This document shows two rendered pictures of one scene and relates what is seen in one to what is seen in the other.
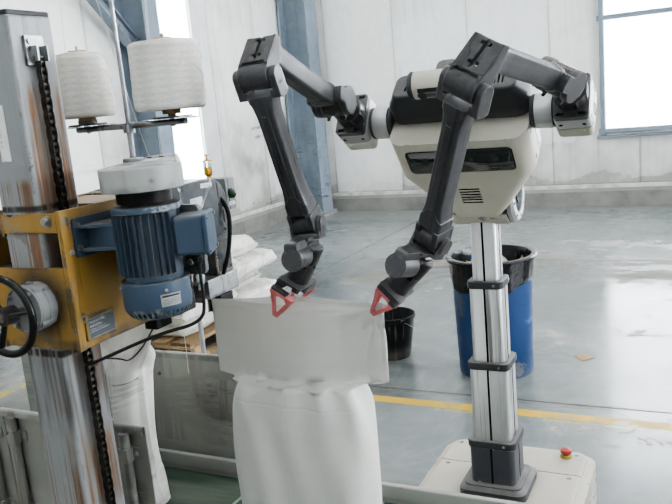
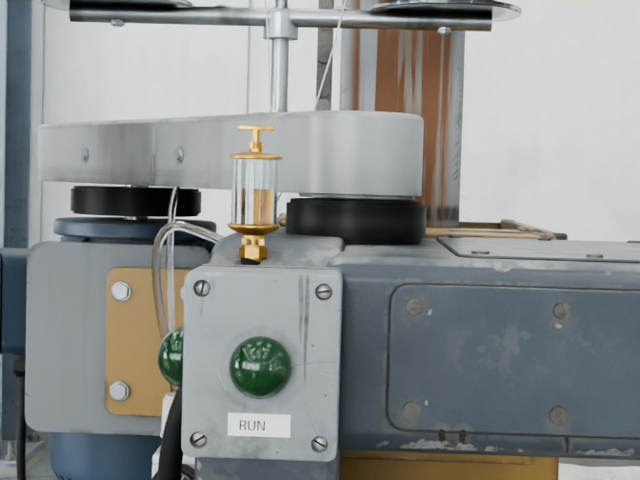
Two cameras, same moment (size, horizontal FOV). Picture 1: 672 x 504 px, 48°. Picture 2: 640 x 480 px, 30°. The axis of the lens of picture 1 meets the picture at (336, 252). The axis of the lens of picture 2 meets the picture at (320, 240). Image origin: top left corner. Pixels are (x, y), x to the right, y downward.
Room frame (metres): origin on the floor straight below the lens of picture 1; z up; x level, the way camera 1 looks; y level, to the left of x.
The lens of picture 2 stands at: (2.73, 0.09, 1.38)
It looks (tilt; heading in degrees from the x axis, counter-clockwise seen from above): 3 degrees down; 155
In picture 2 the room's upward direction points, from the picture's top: 2 degrees clockwise
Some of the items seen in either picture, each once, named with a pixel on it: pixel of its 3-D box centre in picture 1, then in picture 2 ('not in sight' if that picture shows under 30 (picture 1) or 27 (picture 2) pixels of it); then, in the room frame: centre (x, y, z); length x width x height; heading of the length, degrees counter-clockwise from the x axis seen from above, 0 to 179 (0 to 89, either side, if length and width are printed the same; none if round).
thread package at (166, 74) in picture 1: (167, 76); not in sight; (1.79, 0.35, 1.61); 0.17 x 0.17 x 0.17
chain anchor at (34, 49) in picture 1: (38, 50); not in sight; (1.67, 0.59, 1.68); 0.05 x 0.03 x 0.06; 153
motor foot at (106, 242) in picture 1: (108, 233); not in sight; (1.66, 0.50, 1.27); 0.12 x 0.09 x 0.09; 153
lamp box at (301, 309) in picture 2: (220, 193); (264, 359); (2.19, 0.32, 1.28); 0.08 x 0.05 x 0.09; 63
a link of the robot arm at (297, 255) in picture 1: (302, 242); not in sight; (1.82, 0.08, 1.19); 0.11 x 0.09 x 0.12; 154
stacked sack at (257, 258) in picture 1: (232, 263); not in sight; (5.40, 0.76, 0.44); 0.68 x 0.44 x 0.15; 153
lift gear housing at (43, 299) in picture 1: (31, 306); not in sight; (1.62, 0.67, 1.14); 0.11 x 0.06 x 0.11; 63
